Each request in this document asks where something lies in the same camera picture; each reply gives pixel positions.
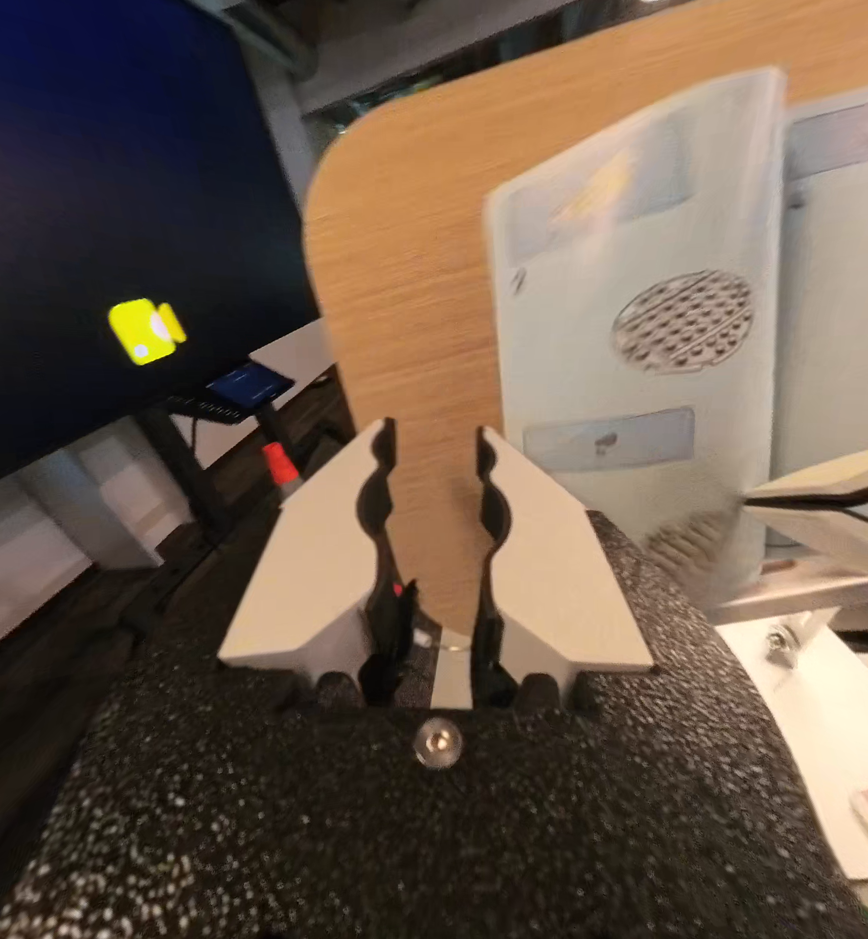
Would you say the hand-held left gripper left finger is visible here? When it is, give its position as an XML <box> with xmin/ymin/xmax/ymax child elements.
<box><xmin>217</xmin><ymin>417</ymin><xmax>419</xmax><ymax>705</ymax></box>

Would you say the black monitor stand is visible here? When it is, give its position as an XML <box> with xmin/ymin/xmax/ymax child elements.
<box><xmin>139</xmin><ymin>403</ymin><xmax>226</xmax><ymax>540</ymax></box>

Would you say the white tray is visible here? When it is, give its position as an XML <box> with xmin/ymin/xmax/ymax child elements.
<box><xmin>716</xmin><ymin>622</ymin><xmax>868</xmax><ymax>885</ymax></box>

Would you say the light blue instruction booklet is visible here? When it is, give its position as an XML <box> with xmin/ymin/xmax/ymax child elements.
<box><xmin>484</xmin><ymin>66</ymin><xmax>868</xmax><ymax>610</ymax></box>

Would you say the black computer monitor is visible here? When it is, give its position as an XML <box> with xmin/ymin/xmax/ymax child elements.
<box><xmin>0</xmin><ymin>0</ymin><xmax>325</xmax><ymax>496</ymax></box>

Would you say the small red object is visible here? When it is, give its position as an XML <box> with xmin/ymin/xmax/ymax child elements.
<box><xmin>261</xmin><ymin>440</ymin><xmax>303</xmax><ymax>489</ymax></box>

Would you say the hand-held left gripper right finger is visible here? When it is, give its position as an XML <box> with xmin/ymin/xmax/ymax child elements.
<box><xmin>469</xmin><ymin>424</ymin><xmax>657</xmax><ymax>709</ymax></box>

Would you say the wooden backing board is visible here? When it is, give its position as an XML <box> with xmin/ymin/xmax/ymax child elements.
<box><xmin>303</xmin><ymin>0</ymin><xmax>868</xmax><ymax>647</ymax></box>

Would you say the white low cabinet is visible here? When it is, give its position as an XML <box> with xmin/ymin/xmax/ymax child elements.
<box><xmin>0</xmin><ymin>422</ymin><xmax>193</xmax><ymax>669</ymax></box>

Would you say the small blue lit screen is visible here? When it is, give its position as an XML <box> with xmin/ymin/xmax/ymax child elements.
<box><xmin>205</xmin><ymin>361</ymin><xmax>293</xmax><ymax>426</ymax></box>

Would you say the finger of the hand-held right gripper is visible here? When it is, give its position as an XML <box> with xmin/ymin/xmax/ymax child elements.
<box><xmin>742</xmin><ymin>439</ymin><xmax>868</xmax><ymax>507</ymax></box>
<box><xmin>744</xmin><ymin>503</ymin><xmax>868</xmax><ymax>582</ymax></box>

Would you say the white metal stand bracket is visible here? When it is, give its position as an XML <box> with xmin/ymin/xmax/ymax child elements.
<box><xmin>706</xmin><ymin>558</ymin><xmax>868</xmax><ymax>672</ymax></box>

